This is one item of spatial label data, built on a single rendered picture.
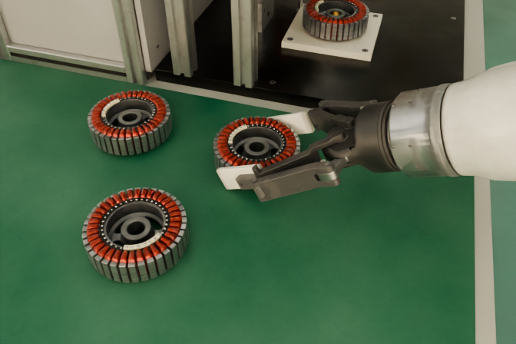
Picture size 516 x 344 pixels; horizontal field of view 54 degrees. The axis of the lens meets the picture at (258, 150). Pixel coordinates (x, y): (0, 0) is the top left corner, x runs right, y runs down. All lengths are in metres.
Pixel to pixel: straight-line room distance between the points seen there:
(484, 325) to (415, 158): 0.18
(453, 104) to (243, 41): 0.36
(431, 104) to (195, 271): 0.30
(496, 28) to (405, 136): 2.34
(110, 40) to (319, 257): 0.47
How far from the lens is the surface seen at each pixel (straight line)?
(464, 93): 0.49
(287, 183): 0.55
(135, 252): 0.55
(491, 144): 0.47
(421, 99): 0.51
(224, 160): 0.63
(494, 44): 2.68
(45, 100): 0.85
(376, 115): 0.53
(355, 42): 0.88
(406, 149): 0.51
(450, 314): 0.57
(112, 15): 0.82
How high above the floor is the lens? 1.21
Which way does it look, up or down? 42 degrees down
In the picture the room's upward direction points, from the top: straight up
